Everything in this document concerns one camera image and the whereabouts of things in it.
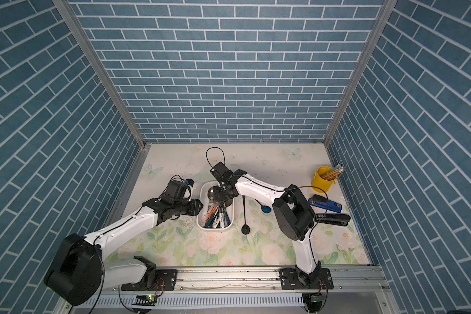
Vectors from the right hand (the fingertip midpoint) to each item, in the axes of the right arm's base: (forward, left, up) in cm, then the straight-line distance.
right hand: (220, 196), depth 90 cm
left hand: (-6, +6, +1) cm, 9 cm away
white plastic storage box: (-7, +3, -5) cm, 9 cm away
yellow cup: (+11, -47, +1) cm, 48 cm away
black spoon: (-12, -13, -6) cm, 19 cm away
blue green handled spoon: (-2, -21, -5) cm, 22 cm away
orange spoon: (-6, +4, -6) cm, 9 cm away
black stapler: (-6, -51, -2) cm, 52 cm away
